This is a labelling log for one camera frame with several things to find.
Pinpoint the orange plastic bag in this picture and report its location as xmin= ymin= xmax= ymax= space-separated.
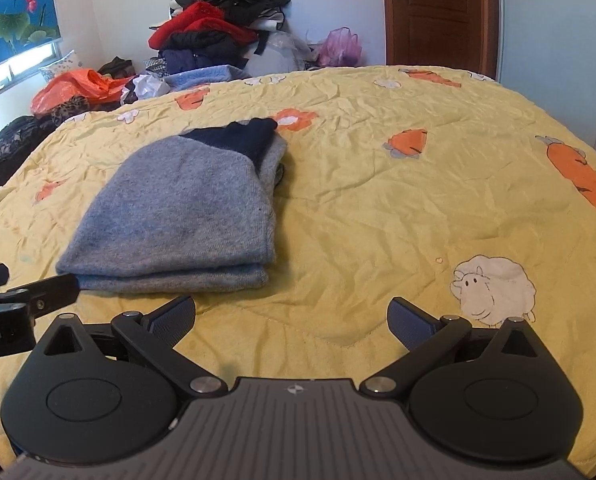
xmin=30 ymin=69 xmax=134 ymax=116

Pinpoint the pile of clothes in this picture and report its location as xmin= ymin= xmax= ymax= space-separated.
xmin=148 ymin=0 xmax=291 ymax=76

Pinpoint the pale grey cloth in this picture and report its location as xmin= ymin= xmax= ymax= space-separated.
xmin=245 ymin=30 xmax=319 ymax=77

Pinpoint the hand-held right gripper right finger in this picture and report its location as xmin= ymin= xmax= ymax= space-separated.
xmin=358 ymin=296 xmax=546 ymax=401

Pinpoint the brown wooden door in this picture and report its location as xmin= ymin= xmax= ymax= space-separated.
xmin=380 ymin=0 xmax=501 ymax=83

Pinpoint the grey sweater with navy sleeves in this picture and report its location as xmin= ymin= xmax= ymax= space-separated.
xmin=55 ymin=117 xmax=289 ymax=295

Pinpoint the pink plastic bag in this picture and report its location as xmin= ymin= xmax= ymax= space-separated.
xmin=318 ymin=26 xmax=363 ymax=68

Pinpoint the yellow printed quilt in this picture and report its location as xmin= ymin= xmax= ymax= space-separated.
xmin=0 ymin=64 xmax=596 ymax=480

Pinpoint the light blue knitted cloth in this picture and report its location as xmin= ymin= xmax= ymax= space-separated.
xmin=165 ymin=65 xmax=251 ymax=93

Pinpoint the white crumpled plastic bag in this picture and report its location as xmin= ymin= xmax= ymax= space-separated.
xmin=123 ymin=74 xmax=171 ymax=106

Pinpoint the window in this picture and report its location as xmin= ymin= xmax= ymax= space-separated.
xmin=0 ymin=40 xmax=64 ymax=106

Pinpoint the white flowered pillow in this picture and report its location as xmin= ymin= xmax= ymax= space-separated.
xmin=39 ymin=50 xmax=83 ymax=81

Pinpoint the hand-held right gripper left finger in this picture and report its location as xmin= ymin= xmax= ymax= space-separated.
xmin=40 ymin=294 xmax=229 ymax=401

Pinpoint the dark brown cloth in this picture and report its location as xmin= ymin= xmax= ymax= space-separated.
xmin=98 ymin=57 xmax=135 ymax=80

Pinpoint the leopard print cloth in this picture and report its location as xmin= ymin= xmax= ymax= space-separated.
xmin=52 ymin=95 xmax=91 ymax=128

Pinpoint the black patterned cloth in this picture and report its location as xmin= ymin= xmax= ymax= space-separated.
xmin=0 ymin=115 xmax=54 ymax=198

